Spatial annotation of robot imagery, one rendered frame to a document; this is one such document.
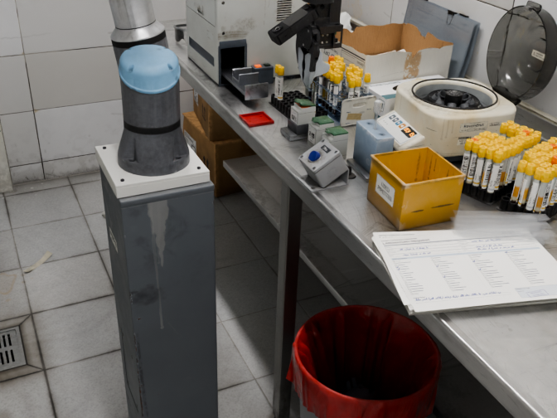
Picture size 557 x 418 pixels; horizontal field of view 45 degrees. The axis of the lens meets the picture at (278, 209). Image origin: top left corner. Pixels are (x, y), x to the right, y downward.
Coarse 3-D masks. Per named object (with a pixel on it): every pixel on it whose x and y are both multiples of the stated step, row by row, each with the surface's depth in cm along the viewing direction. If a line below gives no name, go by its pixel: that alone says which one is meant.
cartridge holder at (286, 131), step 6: (288, 120) 161; (288, 126) 162; (294, 126) 159; (300, 126) 158; (306, 126) 159; (282, 132) 162; (288, 132) 160; (294, 132) 160; (300, 132) 159; (306, 132) 160; (288, 138) 159; (294, 138) 159; (300, 138) 160
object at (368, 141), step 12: (360, 120) 146; (372, 120) 146; (360, 132) 145; (372, 132) 141; (384, 132) 141; (360, 144) 146; (372, 144) 140; (384, 144) 139; (360, 156) 146; (360, 168) 146
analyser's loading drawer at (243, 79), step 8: (224, 72) 188; (232, 72) 181; (240, 72) 182; (248, 72) 183; (256, 72) 179; (232, 80) 182; (240, 80) 178; (248, 80) 179; (256, 80) 180; (240, 88) 177; (248, 88) 174; (256, 88) 175; (264, 88) 176; (248, 96) 175; (256, 96) 176; (264, 96) 177
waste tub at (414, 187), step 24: (384, 168) 127; (408, 168) 136; (432, 168) 135; (456, 168) 127; (384, 192) 129; (408, 192) 122; (432, 192) 124; (456, 192) 127; (408, 216) 125; (432, 216) 127
